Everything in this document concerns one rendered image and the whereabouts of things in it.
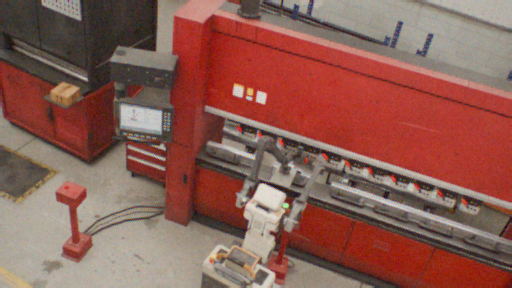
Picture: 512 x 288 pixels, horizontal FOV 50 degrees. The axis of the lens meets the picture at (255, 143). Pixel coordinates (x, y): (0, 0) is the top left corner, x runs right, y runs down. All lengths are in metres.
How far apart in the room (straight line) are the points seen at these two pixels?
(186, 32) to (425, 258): 2.87
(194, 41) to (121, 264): 2.25
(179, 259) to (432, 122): 2.67
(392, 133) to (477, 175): 0.75
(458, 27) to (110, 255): 5.73
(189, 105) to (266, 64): 0.77
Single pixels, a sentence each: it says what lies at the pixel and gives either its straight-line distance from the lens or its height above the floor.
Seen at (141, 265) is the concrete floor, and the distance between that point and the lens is 5.38.
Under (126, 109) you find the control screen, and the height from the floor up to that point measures 1.52.
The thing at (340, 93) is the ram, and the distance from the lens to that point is 4.42.
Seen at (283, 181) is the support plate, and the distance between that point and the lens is 4.85.
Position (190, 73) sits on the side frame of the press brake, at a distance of 4.55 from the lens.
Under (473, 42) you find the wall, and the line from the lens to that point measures 8.54.
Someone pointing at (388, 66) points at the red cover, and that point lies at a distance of 4.23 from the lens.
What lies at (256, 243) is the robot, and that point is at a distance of 4.50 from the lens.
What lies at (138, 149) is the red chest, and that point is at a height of 0.48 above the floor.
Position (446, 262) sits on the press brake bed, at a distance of 5.22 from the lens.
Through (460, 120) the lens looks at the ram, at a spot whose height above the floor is 2.00.
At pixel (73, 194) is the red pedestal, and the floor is 0.80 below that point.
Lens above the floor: 4.21
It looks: 38 degrees down
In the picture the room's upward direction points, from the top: 10 degrees clockwise
